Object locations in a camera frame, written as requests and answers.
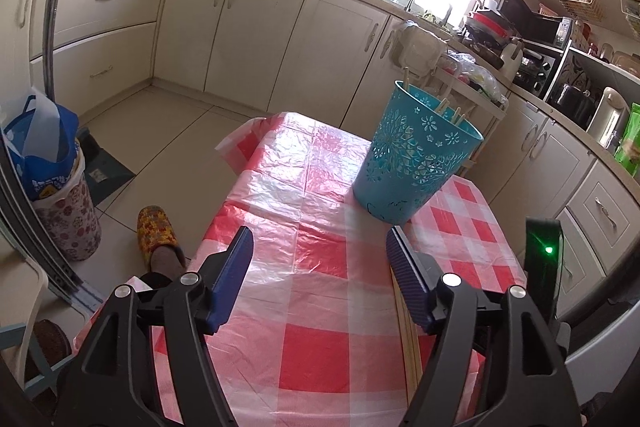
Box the teal perforated plastic bin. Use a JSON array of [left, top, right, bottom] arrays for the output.
[[352, 80, 484, 225]]

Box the hanging white trash bin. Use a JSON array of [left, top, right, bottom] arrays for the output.
[[390, 21, 447, 78]]

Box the white thermos jug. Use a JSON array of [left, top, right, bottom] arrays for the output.
[[587, 87, 630, 153]]

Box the white rolling storage cart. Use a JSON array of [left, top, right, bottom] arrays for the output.
[[425, 48, 509, 175]]

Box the floral waste bin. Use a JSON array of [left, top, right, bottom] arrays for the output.
[[32, 142, 101, 262]]

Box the black toaster oven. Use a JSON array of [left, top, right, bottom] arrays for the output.
[[513, 40, 568, 101]]

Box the blue shopping bag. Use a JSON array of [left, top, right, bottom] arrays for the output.
[[3, 88, 79, 202]]

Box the red white checkered tablecloth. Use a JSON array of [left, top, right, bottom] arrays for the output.
[[72, 110, 527, 427]]

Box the yellow floral slipper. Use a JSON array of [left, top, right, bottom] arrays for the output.
[[137, 205, 186, 287]]

